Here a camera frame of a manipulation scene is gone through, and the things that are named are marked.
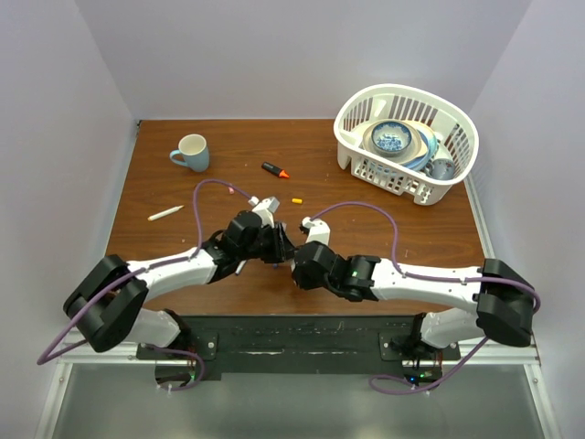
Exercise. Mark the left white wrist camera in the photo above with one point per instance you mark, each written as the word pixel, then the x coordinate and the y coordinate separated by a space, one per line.
pixel 265 209

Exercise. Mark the black orange highlighter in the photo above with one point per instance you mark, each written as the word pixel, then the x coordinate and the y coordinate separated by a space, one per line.
pixel 274 170

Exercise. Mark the grey cup in basket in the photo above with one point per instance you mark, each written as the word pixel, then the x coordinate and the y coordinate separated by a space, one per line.
pixel 441 169

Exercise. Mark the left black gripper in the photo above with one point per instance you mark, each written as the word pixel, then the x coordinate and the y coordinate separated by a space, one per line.
pixel 281 248

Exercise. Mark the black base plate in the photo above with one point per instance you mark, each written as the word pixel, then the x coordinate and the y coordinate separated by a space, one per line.
pixel 362 345

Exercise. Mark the blue patterned bowl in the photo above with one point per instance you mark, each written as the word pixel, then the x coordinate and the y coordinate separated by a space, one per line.
pixel 390 138

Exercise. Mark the white plastic dish basket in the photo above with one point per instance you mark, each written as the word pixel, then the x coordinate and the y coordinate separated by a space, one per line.
pixel 457 137

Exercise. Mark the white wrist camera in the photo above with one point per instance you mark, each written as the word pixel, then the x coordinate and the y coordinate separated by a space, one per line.
pixel 315 230
pixel 265 209

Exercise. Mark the white yellow pen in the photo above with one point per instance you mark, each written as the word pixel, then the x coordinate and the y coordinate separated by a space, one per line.
pixel 165 213

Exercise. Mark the light blue mug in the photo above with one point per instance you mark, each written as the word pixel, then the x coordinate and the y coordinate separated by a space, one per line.
pixel 192 152

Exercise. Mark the stacked plates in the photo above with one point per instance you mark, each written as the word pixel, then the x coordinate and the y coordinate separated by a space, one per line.
pixel 423 146

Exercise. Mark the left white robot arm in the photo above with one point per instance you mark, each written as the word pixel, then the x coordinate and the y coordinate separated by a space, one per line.
pixel 107 307

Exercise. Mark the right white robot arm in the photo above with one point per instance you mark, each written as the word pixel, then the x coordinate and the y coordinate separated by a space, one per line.
pixel 488 301

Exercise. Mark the grey pen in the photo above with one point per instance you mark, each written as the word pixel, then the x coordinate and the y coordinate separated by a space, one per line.
pixel 240 267

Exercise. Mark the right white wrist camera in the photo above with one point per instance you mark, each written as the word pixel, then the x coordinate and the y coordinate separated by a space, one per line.
pixel 315 230

